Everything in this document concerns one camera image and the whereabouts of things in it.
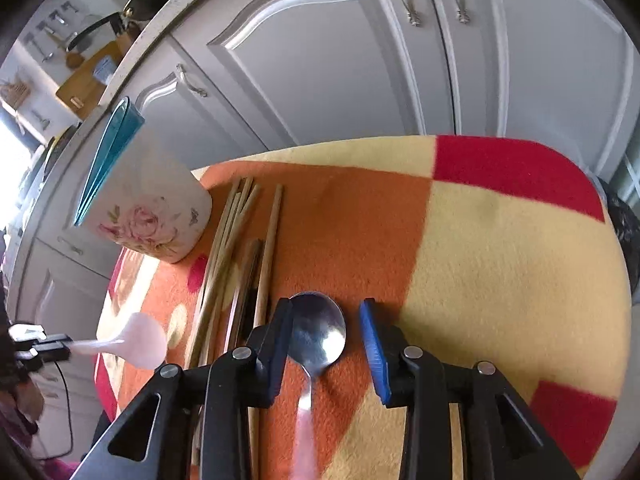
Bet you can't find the white floral utensil cup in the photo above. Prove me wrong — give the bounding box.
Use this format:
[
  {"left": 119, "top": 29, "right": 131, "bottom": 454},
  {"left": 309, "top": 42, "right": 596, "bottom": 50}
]
[{"left": 74, "top": 96, "right": 213, "bottom": 264}]

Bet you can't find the speckled stone countertop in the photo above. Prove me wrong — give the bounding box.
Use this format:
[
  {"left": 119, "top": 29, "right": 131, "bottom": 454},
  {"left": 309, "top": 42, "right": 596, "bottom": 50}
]
[{"left": 12, "top": 0, "right": 236, "bottom": 281}]

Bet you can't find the black trash bag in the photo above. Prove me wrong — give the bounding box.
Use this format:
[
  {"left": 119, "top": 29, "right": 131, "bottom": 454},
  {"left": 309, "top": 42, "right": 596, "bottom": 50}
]
[{"left": 597, "top": 175, "right": 636, "bottom": 306}]

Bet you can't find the person's left forearm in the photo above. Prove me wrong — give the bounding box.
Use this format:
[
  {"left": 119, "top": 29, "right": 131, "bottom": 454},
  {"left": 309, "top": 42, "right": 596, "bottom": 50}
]
[{"left": 0, "top": 330, "right": 48, "bottom": 426}]

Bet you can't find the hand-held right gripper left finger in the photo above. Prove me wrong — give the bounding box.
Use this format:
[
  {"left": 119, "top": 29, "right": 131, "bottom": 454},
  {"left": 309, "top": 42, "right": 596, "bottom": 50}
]
[{"left": 70, "top": 297, "right": 296, "bottom": 480}]

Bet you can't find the metal spoon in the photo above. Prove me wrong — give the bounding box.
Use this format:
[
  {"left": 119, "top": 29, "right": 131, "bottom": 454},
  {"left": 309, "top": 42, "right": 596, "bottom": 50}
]
[{"left": 287, "top": 291, "right": 347, "bottom": 480}]

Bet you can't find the person's purple clothing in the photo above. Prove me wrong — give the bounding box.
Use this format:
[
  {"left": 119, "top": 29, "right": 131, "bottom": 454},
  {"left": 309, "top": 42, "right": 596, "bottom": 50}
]
[{"left": 0, "top": 400, "right": 81, "bottom": 480}]

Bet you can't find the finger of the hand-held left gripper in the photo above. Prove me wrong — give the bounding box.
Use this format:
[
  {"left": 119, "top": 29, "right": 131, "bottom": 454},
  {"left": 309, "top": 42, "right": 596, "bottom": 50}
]
[
  {"left": 15, "top": 346, "right": 72, "bottom": 372},
  {"left": 10, "top": 325, "right": 71, "bottom": 346}
]

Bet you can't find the wooden wall chopstick rack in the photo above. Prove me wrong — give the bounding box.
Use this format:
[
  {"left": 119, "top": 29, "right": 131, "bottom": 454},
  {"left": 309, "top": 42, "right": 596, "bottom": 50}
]
[{"left": 0, "top": 72, "right": 32, "bottom": 111}]

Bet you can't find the wooden knife block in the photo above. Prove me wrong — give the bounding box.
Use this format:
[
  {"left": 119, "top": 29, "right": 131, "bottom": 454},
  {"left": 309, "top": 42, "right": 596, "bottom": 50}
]
[{"left": 114, "top": 15, "right": 143, "bottom": 43}]

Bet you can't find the wooden cutting board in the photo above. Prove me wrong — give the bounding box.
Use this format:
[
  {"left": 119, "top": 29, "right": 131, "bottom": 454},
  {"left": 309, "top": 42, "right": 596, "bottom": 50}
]
[{"left": 55, "top": 40, "right": 123, "bottom": 121}]

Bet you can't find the white plastic spoon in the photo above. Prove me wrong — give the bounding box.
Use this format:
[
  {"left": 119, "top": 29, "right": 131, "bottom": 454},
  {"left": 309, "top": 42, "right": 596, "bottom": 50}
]
[{"left": 69, "top": 312, "right": 167, "bottom": 370}]

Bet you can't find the grey kitchen cabinet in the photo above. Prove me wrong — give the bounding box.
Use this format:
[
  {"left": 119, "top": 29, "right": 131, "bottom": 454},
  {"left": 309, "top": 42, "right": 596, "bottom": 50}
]
[{"left": 10, "top": 0, "right": 640, "bottom": 411}]

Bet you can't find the white and blue packet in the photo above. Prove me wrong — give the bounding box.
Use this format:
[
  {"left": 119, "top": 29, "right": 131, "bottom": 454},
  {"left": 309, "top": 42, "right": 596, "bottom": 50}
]
[{"left": 92, "top": 56, "right": 118, "bottom": 86}]

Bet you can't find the wooden spatula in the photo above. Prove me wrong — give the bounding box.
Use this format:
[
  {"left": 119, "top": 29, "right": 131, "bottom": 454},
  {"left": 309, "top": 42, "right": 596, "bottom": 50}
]
[{"left": 42, "top": 27, "right": 86, "bottom": 68}]

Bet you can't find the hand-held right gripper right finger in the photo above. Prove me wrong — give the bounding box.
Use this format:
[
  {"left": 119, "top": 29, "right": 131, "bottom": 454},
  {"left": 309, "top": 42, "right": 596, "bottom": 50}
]
[{"left": 357, "top": 297, "right": 583, "bottom": 480}]

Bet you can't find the orange checked printed blanket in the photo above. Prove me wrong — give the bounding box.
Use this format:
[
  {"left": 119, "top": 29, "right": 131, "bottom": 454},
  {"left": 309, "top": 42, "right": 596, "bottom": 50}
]
[{"left": 95, "top": 134, "right": 632, "bottom": 480}]

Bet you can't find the black cable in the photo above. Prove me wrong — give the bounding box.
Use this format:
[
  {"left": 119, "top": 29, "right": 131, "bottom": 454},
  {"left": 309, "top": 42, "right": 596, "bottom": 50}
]
[{"left": 30, "top": 360, "right": 76, "bottom": 461}]

